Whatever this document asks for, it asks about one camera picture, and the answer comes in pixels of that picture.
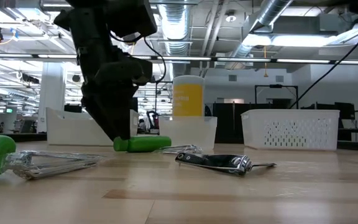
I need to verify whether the small black monitor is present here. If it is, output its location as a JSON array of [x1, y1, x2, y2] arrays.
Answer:
[[63, 104, 83, 113]]

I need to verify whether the round silver air duct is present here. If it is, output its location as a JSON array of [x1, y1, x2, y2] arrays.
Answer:
[[157, 0, 193, 78]]

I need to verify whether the black partition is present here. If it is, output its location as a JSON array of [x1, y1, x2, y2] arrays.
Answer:
[[212, 98, 300, 144]]

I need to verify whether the clear plastic bin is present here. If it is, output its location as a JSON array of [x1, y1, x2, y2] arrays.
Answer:
[[158, 116, 218, 151]]

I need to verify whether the white solid plastic bin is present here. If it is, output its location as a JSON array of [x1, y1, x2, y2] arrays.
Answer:
[[45, 107, 140, 146]]

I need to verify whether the white column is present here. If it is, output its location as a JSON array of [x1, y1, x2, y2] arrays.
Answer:
[[37, 62, 67, 134]]

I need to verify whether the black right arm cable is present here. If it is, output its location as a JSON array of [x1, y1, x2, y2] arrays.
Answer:
[[289, 28, 358, 109]]

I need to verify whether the black metal frame stand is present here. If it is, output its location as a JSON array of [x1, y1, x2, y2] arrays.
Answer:
[[254, 84, 299, 110]]

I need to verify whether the slanted silver air duct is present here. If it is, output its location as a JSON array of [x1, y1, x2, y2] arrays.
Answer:
[[225, 0, 295, 69]]

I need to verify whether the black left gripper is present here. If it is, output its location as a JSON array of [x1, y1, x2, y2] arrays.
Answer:
[[80, 52, 154, 140]]

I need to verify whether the yellow canister with white lid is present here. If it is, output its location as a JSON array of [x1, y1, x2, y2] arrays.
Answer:
[[172, 75, 205, 118]]

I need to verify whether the black background equipment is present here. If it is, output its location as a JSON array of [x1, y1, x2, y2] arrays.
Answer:
[[301, 101, 358, 141]]

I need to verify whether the long ceiling light strip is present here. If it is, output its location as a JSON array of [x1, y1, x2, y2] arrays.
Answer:
[[0, 52, 358, 65]]

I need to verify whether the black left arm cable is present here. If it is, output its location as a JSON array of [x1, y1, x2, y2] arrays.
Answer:
[[109, 30, 167, 85]]

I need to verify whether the white perforated plastic basket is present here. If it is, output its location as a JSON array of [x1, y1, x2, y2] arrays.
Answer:
[[241, 108, 341, 151]]

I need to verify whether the chrome open nail clipper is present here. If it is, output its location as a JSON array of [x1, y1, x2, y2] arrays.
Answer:
[[175, 152, 277, 178]]

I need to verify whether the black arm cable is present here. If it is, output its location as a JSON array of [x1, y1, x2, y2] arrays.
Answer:
[[289, 28, 358, 109], [109, 30, 167, 85]]

